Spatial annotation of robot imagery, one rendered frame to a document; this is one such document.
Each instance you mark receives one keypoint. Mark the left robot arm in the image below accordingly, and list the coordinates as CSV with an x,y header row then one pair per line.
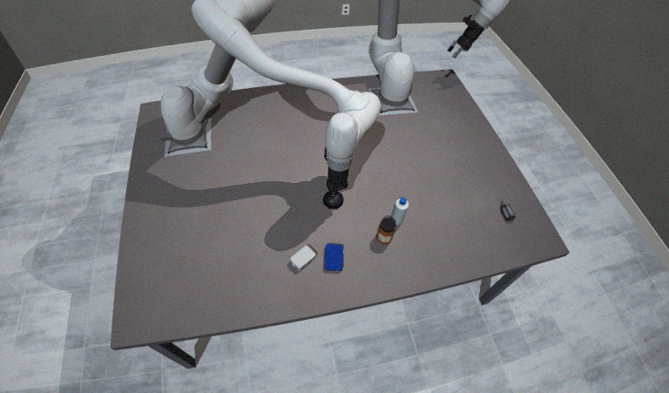
x,y
397,74

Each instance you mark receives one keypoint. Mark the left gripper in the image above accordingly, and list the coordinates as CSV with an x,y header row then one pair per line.
x,y
472,32

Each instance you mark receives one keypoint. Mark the brown jar with black lid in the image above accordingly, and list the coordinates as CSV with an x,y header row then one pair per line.
x,y
386,231

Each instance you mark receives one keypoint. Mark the white bottle with blue cap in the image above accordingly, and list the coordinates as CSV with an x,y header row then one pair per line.
x,y
399,211

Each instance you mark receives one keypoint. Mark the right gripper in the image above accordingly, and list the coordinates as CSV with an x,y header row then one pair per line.
x,y
337,174

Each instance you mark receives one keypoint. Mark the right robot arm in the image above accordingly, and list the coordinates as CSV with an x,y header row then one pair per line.
x,y
225,23

